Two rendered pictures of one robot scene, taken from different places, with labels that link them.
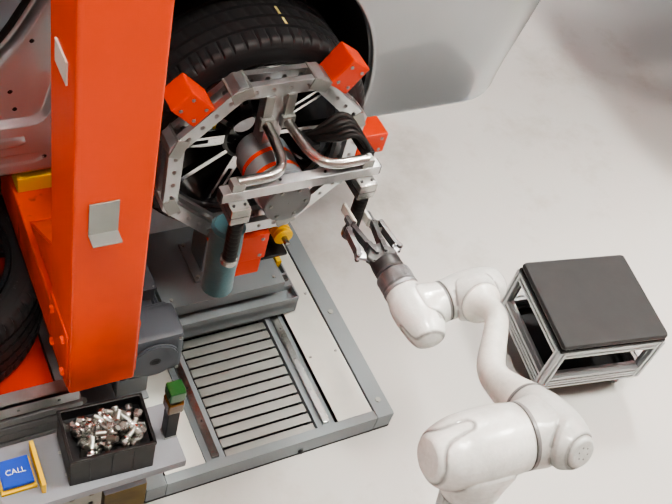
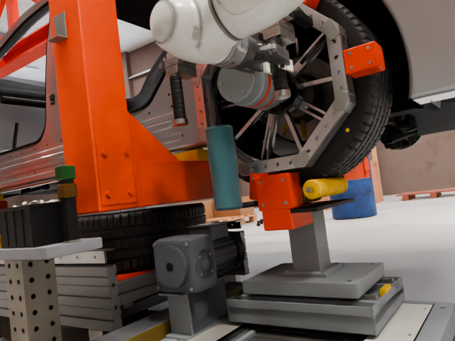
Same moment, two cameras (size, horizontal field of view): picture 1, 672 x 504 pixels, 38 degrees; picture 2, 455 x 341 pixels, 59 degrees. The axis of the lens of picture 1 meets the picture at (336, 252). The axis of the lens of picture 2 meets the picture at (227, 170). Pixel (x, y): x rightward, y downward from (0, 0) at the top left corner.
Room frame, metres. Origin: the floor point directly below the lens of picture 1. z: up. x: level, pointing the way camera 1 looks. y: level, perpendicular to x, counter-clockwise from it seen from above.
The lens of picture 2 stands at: (1.33, -0.94, 0.53)
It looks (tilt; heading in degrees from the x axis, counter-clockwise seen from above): 3 degrees up; 74
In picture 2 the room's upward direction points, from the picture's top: 7 degrees counter-clockwise
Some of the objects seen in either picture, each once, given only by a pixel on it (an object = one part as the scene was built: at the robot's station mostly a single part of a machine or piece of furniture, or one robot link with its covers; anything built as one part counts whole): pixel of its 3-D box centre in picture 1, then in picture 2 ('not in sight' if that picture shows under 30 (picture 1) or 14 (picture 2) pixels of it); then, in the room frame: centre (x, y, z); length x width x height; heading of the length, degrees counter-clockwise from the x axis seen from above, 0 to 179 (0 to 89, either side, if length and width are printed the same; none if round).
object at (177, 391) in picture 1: (175, 391); (65, 172); (1.20, 0.25, 0.64); 0.04 x 0.04 x 0.04; 39
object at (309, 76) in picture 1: (261, 155); (265, 88); (1.82, 0.26, 0.85); 0.54 x 0.07 x 0.54; 129
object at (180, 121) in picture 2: (232, 240); (177, 99); (1.53, 0.24, 0.83); 0.04 x 0.04 x 0.16
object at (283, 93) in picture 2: (355, 214); (278, 67); (1.75, -0.02, 0.83); 0.04 x 0.04 x 0.16
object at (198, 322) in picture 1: (205, 277); (315, 298); (1.95, 0.37, 0.13); 0.50 x 0.36 x 0.10; 129
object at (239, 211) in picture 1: (233, 203); (180, 68); (1.56, 0.26, 0.93); 0.09 x 0.05 x 0.05; 39
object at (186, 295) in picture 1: (213, 239); (309, 243); (1.95, 0.37, 0.32); 0.40 x 0.30 x 0.28; 129
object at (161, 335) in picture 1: (130, 316); (212, 273); (1.63, 0.51, 0.26); 0.42 x 0.18 x 0.35; 39
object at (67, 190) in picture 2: (173, 402); (67, 191); (1.20, 0.25, 0.59); 0.04 x 0.04 x 0.04; 39
